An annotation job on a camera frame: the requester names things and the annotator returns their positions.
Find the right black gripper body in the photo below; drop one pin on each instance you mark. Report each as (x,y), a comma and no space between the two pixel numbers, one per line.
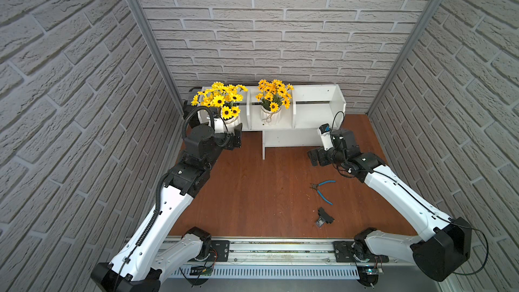
(326,157)

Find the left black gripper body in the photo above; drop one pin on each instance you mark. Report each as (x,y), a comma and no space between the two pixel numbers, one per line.
(233,140)

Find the sunflower pot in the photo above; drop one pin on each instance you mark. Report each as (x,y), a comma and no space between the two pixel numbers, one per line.
(226,100)
(272,96)

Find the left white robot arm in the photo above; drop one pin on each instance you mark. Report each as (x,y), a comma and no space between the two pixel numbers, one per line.
(140,266)

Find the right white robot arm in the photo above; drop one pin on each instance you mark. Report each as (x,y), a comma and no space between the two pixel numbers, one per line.
(441,244)

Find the white wooden shelf unit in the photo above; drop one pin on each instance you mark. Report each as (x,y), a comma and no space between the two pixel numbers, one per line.
(312,106)

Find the small black clip device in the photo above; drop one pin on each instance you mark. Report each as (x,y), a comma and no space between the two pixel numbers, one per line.
(323,218)

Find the right circuit board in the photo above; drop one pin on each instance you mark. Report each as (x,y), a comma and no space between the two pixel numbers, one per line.
(371,271)

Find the circuit board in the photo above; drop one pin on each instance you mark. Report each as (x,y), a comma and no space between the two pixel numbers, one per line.
(371,271)
(201,270)

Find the left circuit board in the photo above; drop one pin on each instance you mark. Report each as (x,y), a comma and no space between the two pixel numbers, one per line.
(201,270)

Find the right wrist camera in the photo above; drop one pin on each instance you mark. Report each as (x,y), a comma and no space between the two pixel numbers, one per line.
(325,135)

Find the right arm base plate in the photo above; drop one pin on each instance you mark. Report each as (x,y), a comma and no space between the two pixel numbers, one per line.
(348,252)

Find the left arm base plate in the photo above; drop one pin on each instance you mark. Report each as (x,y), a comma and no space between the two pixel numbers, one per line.
(214,251)

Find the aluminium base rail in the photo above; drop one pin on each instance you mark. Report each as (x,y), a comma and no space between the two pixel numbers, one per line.
(276,258)

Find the aluminium corner post left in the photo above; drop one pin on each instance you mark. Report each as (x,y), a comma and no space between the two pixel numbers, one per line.
(152,44)

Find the aluminium corner post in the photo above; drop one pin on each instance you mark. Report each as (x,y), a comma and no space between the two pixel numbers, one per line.
(152,44)
(430,8)

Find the aluminium corner post right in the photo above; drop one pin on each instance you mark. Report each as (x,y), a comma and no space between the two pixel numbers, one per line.
(430,8)

